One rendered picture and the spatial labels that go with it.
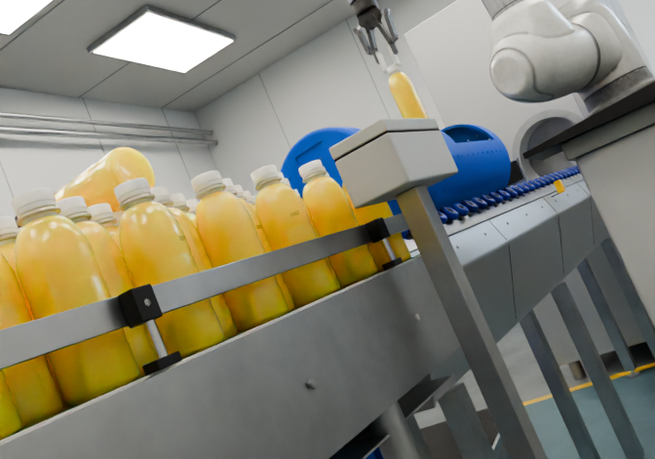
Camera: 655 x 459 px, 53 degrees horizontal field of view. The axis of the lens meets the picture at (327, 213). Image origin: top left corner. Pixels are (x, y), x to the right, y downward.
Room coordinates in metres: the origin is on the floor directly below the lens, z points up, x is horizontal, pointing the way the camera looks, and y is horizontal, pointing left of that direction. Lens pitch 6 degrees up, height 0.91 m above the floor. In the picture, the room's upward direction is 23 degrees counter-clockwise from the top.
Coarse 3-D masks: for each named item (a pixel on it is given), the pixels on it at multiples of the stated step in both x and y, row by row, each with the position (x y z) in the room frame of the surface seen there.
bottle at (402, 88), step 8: (392, 72) 1.99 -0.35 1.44; (400, 72) 1.99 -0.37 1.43; (392, 80) 1.98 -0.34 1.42; (400, 80) 1.97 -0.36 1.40; (408, 80) 1.98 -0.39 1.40; (392, 88) 1.99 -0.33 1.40; (400, 88) 1.97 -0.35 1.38; (408, 88) 1.97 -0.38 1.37; (400, 96) 1.98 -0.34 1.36; (408, 96) 1.97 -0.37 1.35; (416, 96) 1.98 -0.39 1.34; (400, 104) 1.99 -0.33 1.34; (408, 104) 1.97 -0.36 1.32; (416, 104) 1.97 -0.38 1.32; (408, 112) 1.97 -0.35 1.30; (416, 112) 1.97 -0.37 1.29; (424, 112) 1.98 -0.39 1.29
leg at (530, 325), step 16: (528, 320) 2.26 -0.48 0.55; (528, 336) 2.27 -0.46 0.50; (544, 336) 2.29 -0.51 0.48; (544, 352) 2.26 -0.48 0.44; (544, 368) 2.27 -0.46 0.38; (560, 384) 2.26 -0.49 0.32; (560, 400) 2.27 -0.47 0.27; (576, 416) 2.26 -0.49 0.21; (576, 432) 2.27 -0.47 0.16; (576, 448) 2.28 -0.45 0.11; (592, 448) 2.26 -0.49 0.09
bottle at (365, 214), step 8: (344, 192) 1.15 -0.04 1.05; (352, 208) 1.14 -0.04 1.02; (360, 208) 1.14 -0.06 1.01; (368, 208) 1.13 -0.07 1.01; (376, 208) 1.13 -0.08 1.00; (384, 208) 1.14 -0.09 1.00; (360, 216) 1.14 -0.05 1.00; (368, 216) 1.13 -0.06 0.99; (376, 216) 1.13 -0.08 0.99; (384, 216) 1.14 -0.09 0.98; (360, 224) 1.14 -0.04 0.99; (400, 232) 1.15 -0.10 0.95; (392, 240) 1.14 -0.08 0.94; (400, 240) 1.14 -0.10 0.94; (376, 248) 1.14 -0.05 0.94; (392, 248) 1.13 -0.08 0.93; (400, 248) 1.14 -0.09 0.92; (376, 256) 1.14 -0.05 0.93; (384, 256) 1.13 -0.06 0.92; (400, 256) 1.14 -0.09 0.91; (408, 256) 1.15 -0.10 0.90; (376, 264) 1.14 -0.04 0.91
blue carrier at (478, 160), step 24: (312, 144) 1.40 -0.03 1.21; (456, 144) 1.73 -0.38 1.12; (480, 144) 1.88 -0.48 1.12; (288, 168) 1.44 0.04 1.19; (336, 168) 1.38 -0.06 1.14; (480, 168) 1.82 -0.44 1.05; (504, 168) 2.01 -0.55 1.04; (432, 192) 1.53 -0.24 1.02; (456, 192) 1.68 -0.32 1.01; (480, 192) 1.86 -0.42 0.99
